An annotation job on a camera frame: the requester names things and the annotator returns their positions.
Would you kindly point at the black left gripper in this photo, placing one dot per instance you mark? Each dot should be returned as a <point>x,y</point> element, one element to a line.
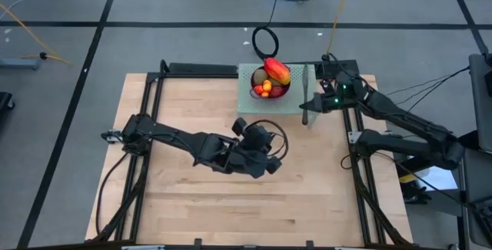
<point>253,159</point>

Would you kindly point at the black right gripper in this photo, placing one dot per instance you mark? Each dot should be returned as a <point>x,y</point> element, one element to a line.
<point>340,92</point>

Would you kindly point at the black knife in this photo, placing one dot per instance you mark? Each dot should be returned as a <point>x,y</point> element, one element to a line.
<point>305,84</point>

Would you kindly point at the purple colander bowl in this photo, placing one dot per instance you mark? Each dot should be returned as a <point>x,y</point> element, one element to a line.
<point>269,95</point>

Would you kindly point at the small orange yellow pear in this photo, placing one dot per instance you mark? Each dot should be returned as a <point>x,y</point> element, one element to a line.
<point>264,94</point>
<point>267,85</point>

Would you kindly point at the small red orange round fruit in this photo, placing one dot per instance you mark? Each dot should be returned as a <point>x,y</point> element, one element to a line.
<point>258,89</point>

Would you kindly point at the red yellow mango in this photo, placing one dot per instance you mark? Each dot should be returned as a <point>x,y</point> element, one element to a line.
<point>276,70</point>

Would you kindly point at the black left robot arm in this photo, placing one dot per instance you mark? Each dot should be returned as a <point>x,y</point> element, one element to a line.
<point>173,138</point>

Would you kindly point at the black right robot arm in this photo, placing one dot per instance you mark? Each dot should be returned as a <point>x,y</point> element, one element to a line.
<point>407,127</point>

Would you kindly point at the mint green perforated shelf riser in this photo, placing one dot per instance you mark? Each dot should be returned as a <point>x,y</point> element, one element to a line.
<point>292,100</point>

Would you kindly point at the black table edge clamp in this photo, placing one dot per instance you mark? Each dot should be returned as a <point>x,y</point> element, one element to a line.
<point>309,244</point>
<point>198,243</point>

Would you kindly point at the grey equipment cabinet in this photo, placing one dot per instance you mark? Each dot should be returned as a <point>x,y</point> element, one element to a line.
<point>480,100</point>

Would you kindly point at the grey cart base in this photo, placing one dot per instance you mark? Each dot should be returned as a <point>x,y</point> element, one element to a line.
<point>19,64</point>

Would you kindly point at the silver arm base bracket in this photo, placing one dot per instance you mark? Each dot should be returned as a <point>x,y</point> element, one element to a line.
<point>112,136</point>
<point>353,137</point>

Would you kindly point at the black aluminium frame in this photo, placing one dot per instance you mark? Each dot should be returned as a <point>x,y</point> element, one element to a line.
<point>153,76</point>

